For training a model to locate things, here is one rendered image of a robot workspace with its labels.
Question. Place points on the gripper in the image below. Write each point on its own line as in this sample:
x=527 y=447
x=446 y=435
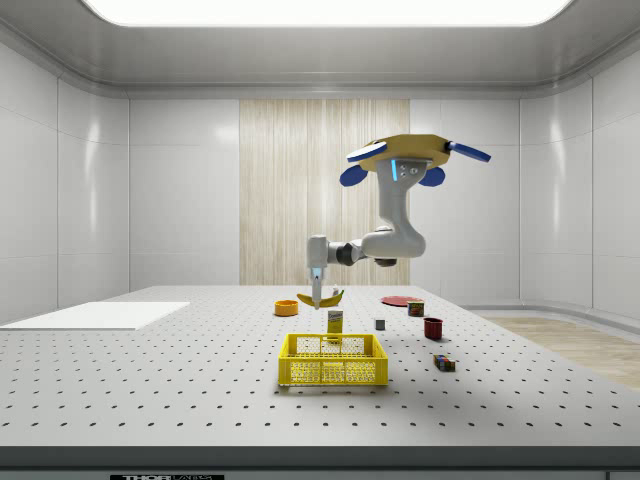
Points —
x=317 y=287

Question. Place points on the banana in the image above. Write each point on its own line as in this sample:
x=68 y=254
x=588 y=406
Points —
x=330 y=300

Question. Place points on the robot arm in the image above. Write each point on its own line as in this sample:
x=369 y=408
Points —
x=395 y=210

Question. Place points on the yellow bowl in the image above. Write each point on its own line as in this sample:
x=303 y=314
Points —
x=286 y=308

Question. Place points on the yellow and white box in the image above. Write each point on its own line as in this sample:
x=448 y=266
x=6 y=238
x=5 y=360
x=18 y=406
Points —
x=335 y=321

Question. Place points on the grey cube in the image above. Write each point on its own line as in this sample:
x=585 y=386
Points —
x=380 y=324

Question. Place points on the red plate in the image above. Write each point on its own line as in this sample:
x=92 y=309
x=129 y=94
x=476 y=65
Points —
x=395 y=301

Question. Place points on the yellow basket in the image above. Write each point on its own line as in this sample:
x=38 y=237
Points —
x=332 y=372

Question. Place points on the flat-sided can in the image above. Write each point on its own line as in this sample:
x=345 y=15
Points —
x=415 y=309

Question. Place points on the red mug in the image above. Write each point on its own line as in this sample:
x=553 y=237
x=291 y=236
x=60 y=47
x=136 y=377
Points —
x=433 y=329

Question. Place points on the puzzle cube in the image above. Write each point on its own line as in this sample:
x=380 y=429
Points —
x=444 y=363

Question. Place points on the white board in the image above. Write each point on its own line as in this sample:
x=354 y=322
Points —
x=95 y=315

